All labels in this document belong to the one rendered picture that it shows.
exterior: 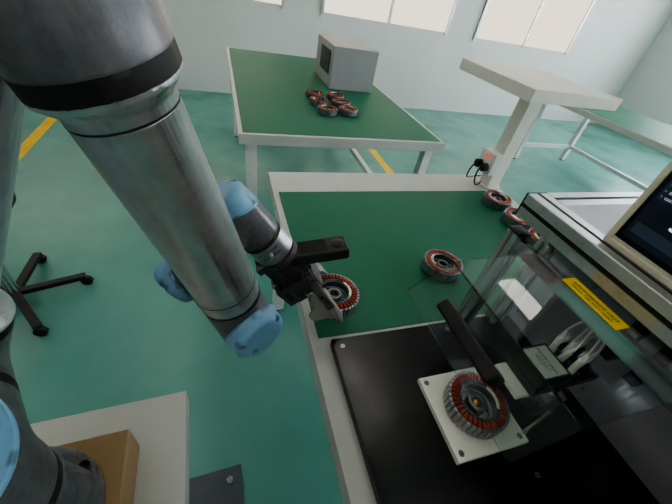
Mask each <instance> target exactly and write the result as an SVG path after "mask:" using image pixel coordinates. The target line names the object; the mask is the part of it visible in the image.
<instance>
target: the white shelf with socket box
mask: <svg viewBox="0 0 672 504"><path fill-rule="evenodd" d="M459 69H461V70H463V71H465V72H467V73H469V74H471V75H473V76H476V77H478V78H480V79H482V80H484V81H486V82H488V83H490V84H492V85H494V86H496V87H498V88H500V89H502V90H504V91H507V92H509V93H511V94H513V95H515V96H517V97H519V100H518V102H517V105H516V107H515V109H514V111H513V113H512V115H511V117H510V119H509V121H508V123H507V125H506V127H505V129H504V131H503V133H502V135H501V137H500V139H499V141H498V143H497V145H496V147H495V149H493V148H490V147H484V148H483V150H482V153H481V155H480V157H479V159H475V161H474V164H473V165H472V166H471V167H470V168H469V170H468V172H467V174H466V177H474V185H479V186H480V187H482V188H484V189H487V190H496V191H497V190H498V189H499V188H500V186H499V183H500V181H501V180H502V178H503V176H504V174H505V172H506V170H507V168H508V167H509V165H510V163H511V161H512V159H513V157H514V155H515V154H516V152H517V150H518V148H519V146H520V144H521V142H522V141H523V139H524V137H525V135H526V133H527V131H528V129H529V128H530V126H531V124H532V122H533V120H534V118H535V116H536V115H537V113H538V111H539V109H540V107H541V105H542V104H549V105H559V106H569V107H579V108H589V109H599V110H609V111H616V109H617V108H618V107H619V105H620V104H621V102H622V101H623V100H622V99H620V98H618V97H615V96H612V95H609V94H607V93H604V92H601V91H598V90H596V89H593V88H590V87H587V86H585V85H582V84H579V83H577V82H574V81H571V80H568V79H566V78H563V77H560V76H557V75H555V74H552V73H549V72H546V71H544V70H541V69H538V68H532V67H525V66H518V65H511V64H504V63H497V62H490V61H483V60H476V59H469V58H462V61H461V64H460V67H459ZM473 166H475V167H477V168H478V170H477V171H476V173H475V175H471V176H468V173H469V171H470V169H471V168H472V167H473ZM479 170H480V171H481V172H483V174H482V175H477V173H478V171H479ZM476 176H481V178H479V179H477V184H476V183H475V179H476Z"/></svg>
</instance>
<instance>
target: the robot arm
mask: <svg viewBox="0 0 672 504"><path fill-rule="evenodd" d="M183 69H184V62H183V59H182V56H181V53H180V50H179V48H178V45H177V43H176V40H175V37H174V35H173V32H172V29H171V27H170V24H169V21H168V19H167V16H166V13H165V11H164V8H163V6H162V3H161V0H0V282H1V275H2V269H3V262H4V255H5V249H6V242H7V235H8V229H9V222H10V215H11V208H12V202H13V195H14V188H15V182H16V175H17V168H18V162H19V155H20V148H21V142H22V135H23V128H24V122H25V115H26V108H28V109H29V110H31V111H33V112H35V113H38V114H41V115H45V116H48V117H51V118H54V119H58V120H59V121H60V122H61V124H62V125H63V126H64V128H65V129H66V130H67V131H68V133H69V134H70V135H71V137H72V138H73V139H74V141H75V142H76V143H77V145H78V146H79V147H80V149H81V150H82V151H83V153H84V154H85V155H86V157H87V158H88V159H89V161H90V162H91V163H92V165H93V166H94V167H95V169H96V170H97V171H98V173H99V174H100V175H101V177H102V178H103V179H104V181H105V182H106V183H107V184H108V186H109V187H110V188H111V190H112V191H113V192H114V194H115V195H116V196H117V198H118V199H119V200H120V202H121V203H122V204H123V206H124V207H125V208H126V210H127V211H128V212H129V214H130V215H131V216H132V218H133V219H134V220H135V222H136V223H137V224H138V226H139V227H140V228H141V230H142V231H143V232H144V234H145V235H146V236H147V237H148V239H149V240H150V241H151V243H152V244H153V245H154V247H155V248H156V249H157V251H158V252H159V253H160V255H161V256H162V257H163V260H162V261H161V263H160V264H159V265H158V266H157V267H156V268H155V270H154V277H155V280H156V281H157V283H158V284H159V285H160V286H161V287H163V288H164V289H165V291H166V292H167V293H168V294H170V295H171V296H173V297H174V298H176V299H178V300H180V301H182V302H190V301H192V300H194V301H195V303H196V304H197V305H198V307H199V308H200V309H201V310H202V311H203V313H204V314H205V315H206V317H207V318H208V319H209V321H210V322H211V323H212V325H213V326H214V327H215V329H216V330H217V331H218V333H219V334H220V335H221V337H222V338H223V339H224V343H225V344H226V345H229V347H230V348H231V349H232V350H233V351H234V352H235V354H236V355H238V356H239V357H243V358H248V357H252V356H255V355H258V354H259V353H261V352H263V351H264V350H266V349H267V348H268V347H269V346H270V345H271V344H272V343H273V342H274V341H275V340H276V339H277V337H278V336H279V334H280V332H281V330H282V326H283V320H282V317H281V316H280V314H279V313H278V312H277V311H276V310H275V308H274V305H273V304H270V303H269V302H268V301H267V300H266V298H265V297H264V295H263V293H262V291H261V288H260V286H259V284H258V281H257V279H256V277H255V274H254V272H253V269H252V267H251V264H250V262H249V260H248V257H247V255H246V252H247V253H249V254H250V255H251V256H252V257H253V258H254V260H255V264H256V272H257V273H258V274H259V275H260V276H262V275H264V274H265V275H266V276H268V277H269V278H270V279H271V280H272V281H273V283H272V281H271V283H272V287H273V285H274V287H275V288H274V287H273V289H274V290H275V291H276V294H277V295H278V296H279V297H280V298H281V299H283V300H284V301H285V302H286V303H288V304H289V305H290V306H293V305H295V304H296V303H298V302H301V301H303V300H304V299H306V298H308V296H307V294H309V293H311V292H312V291H313V292H314V293H312V294H311V296H310V300H311V302H312V304H313V306H314V307H313V309H312V310H311V312H310V313H309V317H310V319H311V320H313V321H318V320H322V319H325V318H329V317H334V318H335V319H336V320H337V321H339V322H340V323H342V322H343V313H342V311H341V310H340V309H339V307H338V306H337V304H336V303H335V302H334V300H333V299H332V297H331V295H330V294H329V292H328V291H327V289H325V288H323V286H322V285H321V284H322V283H323V280H322V277H321V275H323V274H326V275H327V274H328V273H327V272H326V270H325V269H324V268H323V267H322V266H321V265H320V264H319V263H320V262H326V261H333V260H339V259H346V258H348V257H349V253H350V249H349V246H348V244H347V242H346V239H345V237H344V236H335V237H328V238H321V239H314V240H307V241H300V242H295V241H294V240H293V239H292V237H291V235H290V234H289V233H288V232H287V231H286V230H285V228H284V227H283V226H282V225H281V224H280V223H279V222H278V221H277V220H276V219H275V218H274V217H273V216H272V215H271V213H270V212H269V211H268V210H267V209H266V208H265V207H264V206H263V205H262V203H261V202H260V201H259V200H258V198H257V196H256V195H254V194H252V193H251V192H250V191H249V190H248V189H247V188H246V187H245V186H244V185H243V184H242V183H241V182H240V181H238V180H235V179H228V180H224V181H222V182H220V183H218V184H217V182H216V180H215V177H214V175H213V173H212V170H211V168H210V165H209V163H208V160H207V158H206V156H205V153H204V151H203V148H202V146H201V143H200V141H199V139H198V136H197V134H196V131H195V129H194V127H193V124H192V122H191V119H190V117H189V114H188V112H187V110H186V107H185V105H184V102H183V100H182V97H181V95H180V93H179V90H178V88H177V85H176V84H177V81H178V79H179V77H180V75H181V73H182V71H183ZM245 251H246V252H245ZM277 288H278V289H277ZM15 313H16V305H15V303H14V301H13V299H12V298H11V296H10V295H9V294H8V293H6V292H5V291H4V290H2V289H0V504H105V496H106V486H105V480H104V476H103V473H102V471H101V469H100V468H99V466H98V465H97V464H96V463H95V462H94V461H93V460H92V459H91V458H90V457H89V456H88V455H87V454H85V453H84V452H82V451H79V450H77V449H74V448H70V447H57V446H48V445H47V444H46V443H45V442H43V441H42V440H41V439H40V438H39V437H38V436H37V435H36V434H35V433H34V431H33V430H32V428H31V426H30V424H29V421H28V418H27V415H26V411H25V408H24V404H23V401H22V397H21V394H20V391H19V387H18V384H17V381H16V378H15V374H14V371H13V367H12V363H11V359H10V342H11V337H12V331H13V325H14V319H15Z"/></svg>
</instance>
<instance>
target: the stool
mask: <svg viewBox="0 0 672 504"><path fill-rule="evenodd" d="M46 260H47V256H45V255H43V254H42V253H41V252H34V253H33V254H32V255H31V257H30V259H29V260H28V262H27V264H26V265H25V267H24V268H23V270H22V272H21V273H20V275H19V277H18V278H17V280H16V281H14V279H13V278H12V276H11V275H10V273H9V272H8V270H7V269H6V268H5V266H4V265H3V269H2V275H1V282H0V284H1V285H2V286H0V289H2V290H4V291H5V292H6V293H8V294H9V295H10V296H11V298H12V299H13V300H14V302H15V303H16V305H17V306H18V308H19V309H20V311H21V312H22V314H23V315H24V317H25V318H26V320H27V321H28V323H29V324H30V326H31V327H32V329H33V334H34V335H35V336H39V337H43V336H46V335H47V334H48V332H49V328H48V327H46V326H44V325H43V324H42V322H41V321H40V319H39V318H38V316H37V315H36V313H35V312H34V310H33V309H32V308H31V306H30V305H29V303H28V302H27V300H26V299H25V297H24V296H23V295H24V294H28V293H33V292H37V291H41V290H45V289H49V288H53V287H57V286H61V285H65V284H70V283H74V282H78V281H80V282H81V283H82V284H84V285H91V284H92V283H93V280H94V278H93V277H92V276H89V275H86V273H85V272H83V273H78V274H74V275H70V276H66V277H61V278H57V279H53V280H49V281H44V282H40V283H36V284H31V285H27V286H25V285H26V283H27V282H28V280H29V278H30V276H31V275H32V273H33V271H34V270H35V268H36V266H37V264H38V263H41V264H42V263H45V262H46Z"/></svg>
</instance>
